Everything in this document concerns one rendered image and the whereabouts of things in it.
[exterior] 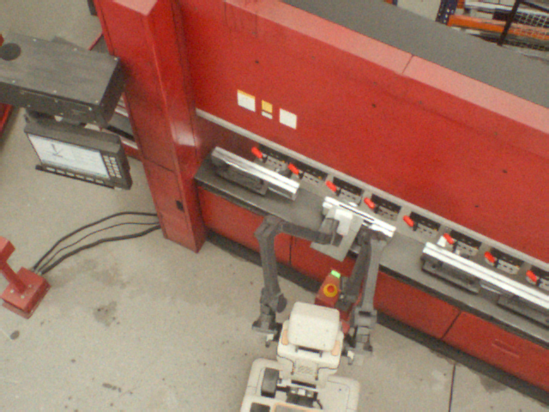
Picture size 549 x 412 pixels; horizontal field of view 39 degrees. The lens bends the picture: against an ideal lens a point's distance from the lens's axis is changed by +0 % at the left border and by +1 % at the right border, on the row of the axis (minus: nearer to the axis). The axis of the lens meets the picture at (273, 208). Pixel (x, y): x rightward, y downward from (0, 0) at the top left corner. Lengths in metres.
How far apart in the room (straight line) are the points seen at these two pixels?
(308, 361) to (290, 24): 1.47
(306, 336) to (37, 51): 1.66
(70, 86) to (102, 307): 1.98
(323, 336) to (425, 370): 1.53
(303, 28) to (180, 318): 2.42
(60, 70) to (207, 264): 2.00
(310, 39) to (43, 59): 1.16
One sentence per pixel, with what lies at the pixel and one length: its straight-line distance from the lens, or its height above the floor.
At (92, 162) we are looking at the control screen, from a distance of 3.72.
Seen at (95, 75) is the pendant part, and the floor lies 1.95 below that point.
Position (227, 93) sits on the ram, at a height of 1.66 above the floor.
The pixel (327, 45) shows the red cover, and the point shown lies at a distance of 2.94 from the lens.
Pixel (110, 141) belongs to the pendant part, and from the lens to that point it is 3.61.
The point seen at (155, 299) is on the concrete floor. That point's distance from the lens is 4.94.
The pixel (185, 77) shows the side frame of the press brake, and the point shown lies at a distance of 3.60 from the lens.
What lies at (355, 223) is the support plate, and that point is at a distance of 4.00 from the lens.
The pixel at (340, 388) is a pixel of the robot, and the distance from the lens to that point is 4.46.
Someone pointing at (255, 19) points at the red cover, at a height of 2.27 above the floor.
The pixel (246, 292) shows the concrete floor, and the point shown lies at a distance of 4.90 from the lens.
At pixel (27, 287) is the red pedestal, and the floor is 0.13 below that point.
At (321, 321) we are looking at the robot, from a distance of 3.39.
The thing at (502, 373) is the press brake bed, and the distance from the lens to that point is 4.90.
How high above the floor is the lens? 4.60
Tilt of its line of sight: 64 degrees down
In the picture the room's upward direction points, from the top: 1 degrees clockwise
